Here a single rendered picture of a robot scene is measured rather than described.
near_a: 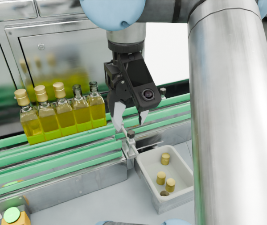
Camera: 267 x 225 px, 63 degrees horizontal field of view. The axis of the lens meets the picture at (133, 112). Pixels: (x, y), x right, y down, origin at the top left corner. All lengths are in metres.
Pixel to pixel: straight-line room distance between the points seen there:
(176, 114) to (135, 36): 0.63
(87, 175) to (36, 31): 0.52
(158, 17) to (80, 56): 0.60
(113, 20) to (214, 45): 0.12
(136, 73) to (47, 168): 0.50
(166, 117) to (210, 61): 0.77
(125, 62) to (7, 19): 0.49
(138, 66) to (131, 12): 0.17
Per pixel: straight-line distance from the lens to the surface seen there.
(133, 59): 0.42
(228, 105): 0.18
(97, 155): 0.81
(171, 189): 0.88
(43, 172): 0.81
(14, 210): 0.85
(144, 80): 0.40
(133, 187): 0.93
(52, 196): 0.88
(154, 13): 0.29
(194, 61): 0.23
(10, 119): 1.02
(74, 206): 0.91
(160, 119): 0.95
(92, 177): 0.85
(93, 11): 0.27
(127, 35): 0.40
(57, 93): 0.76
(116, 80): 0.44
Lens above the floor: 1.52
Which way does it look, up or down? 37 degrees down
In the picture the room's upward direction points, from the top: straight up
